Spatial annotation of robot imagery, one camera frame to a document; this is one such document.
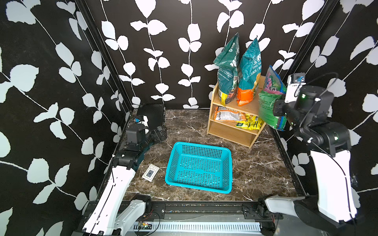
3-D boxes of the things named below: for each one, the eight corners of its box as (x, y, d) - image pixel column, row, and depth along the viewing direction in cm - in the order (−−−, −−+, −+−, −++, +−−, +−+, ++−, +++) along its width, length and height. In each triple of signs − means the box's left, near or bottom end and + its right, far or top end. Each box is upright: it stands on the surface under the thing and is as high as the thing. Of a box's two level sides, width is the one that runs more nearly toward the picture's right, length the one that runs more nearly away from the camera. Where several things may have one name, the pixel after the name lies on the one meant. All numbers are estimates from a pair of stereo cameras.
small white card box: (142, 178, 87) (141, 176, 85) (151, 164, 92) (150, 163, 90) (151, 182, 85) (150, 181, 83) (159, 168, 91) (159, 167, 89)
